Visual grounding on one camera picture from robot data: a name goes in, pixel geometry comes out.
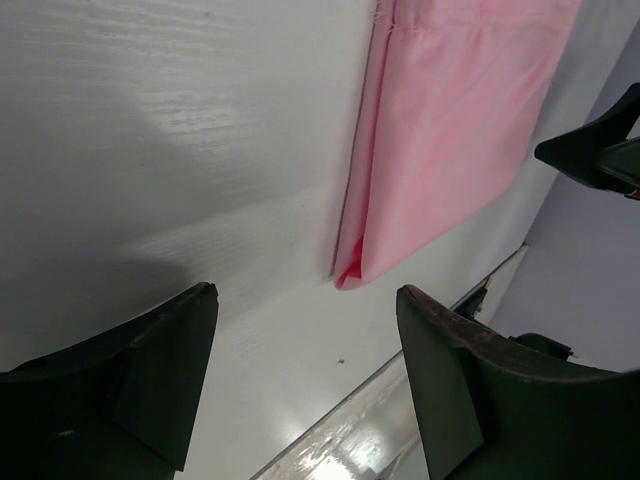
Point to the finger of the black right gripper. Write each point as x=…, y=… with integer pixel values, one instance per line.
x=600, y=154

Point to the pink t shirt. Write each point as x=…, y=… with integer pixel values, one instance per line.
x=451, y=96

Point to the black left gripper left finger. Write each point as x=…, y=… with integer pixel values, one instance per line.
x=119, y=405

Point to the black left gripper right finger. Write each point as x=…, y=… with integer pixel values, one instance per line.
x=489, y=407

